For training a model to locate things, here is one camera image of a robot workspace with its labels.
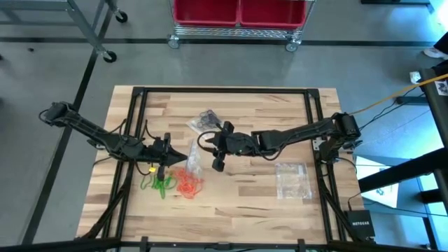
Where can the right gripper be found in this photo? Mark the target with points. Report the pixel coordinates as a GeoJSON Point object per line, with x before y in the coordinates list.
{"type": "Point", "coordinates": [238, 143]}

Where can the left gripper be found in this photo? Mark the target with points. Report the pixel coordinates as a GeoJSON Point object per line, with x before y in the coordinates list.
{"type": "Point", "coordinates": [155, 152]}

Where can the black rubber band pile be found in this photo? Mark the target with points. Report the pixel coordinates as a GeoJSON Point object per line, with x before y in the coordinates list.
{"type": "Point", "coordinates": [209, 118]}

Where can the orange rubber band pile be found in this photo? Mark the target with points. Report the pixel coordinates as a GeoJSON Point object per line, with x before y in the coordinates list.
{"type": "Point", "coordinates": [189, 185]}

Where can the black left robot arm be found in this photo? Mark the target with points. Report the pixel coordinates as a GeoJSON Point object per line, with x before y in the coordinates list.
{"type": "Point", "coordinates": [98, 134]}

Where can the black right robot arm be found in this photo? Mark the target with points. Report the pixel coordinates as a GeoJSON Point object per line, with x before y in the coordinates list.
{"type": "Point", "coordinates": [301, 133]}

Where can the green rubber band pile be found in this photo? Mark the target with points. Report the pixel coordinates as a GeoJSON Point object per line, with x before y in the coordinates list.
{"type": "Point", "coordinates": [159, 185]}

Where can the red plastic bin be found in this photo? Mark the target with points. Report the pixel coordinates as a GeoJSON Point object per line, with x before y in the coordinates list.
{"type": "Point", "coordinates": [273, 14]}
{"type": "Point", "coordinates": [206, 14]}

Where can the white paper sheet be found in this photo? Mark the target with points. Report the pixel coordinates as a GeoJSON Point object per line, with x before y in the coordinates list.
{"type": "Point", "coordinates": [378, 189]}

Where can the black stand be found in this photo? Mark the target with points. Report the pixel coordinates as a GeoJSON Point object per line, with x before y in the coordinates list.
{"type": "Point", "coordinates": [434, 105]}

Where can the black aluminium table frame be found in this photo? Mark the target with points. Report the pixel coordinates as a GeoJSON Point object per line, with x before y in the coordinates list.
{"type": "Point", "coordinates": [224, 90]}

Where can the grey wheeled table frame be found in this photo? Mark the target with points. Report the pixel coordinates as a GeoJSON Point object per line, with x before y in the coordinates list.
{"type": "Point", "coordinates": [87, 31]}

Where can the black Netgear network switch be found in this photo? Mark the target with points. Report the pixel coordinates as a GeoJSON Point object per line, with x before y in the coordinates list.
{"type": "Point", "coordinates": [360, 224]}

